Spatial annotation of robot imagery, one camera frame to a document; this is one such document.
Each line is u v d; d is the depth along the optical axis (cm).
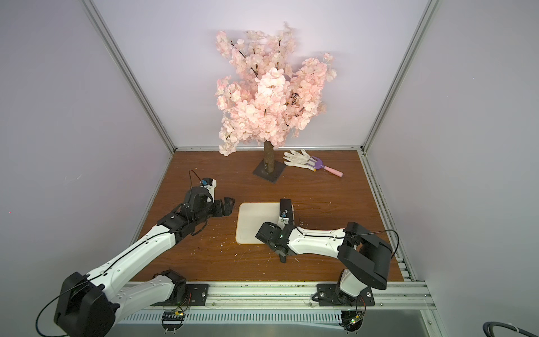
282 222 77
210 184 74
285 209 97
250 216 93
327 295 73
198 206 62
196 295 73
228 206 73
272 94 52
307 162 114
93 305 38
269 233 65
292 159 115
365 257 43
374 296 73
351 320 70
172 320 72
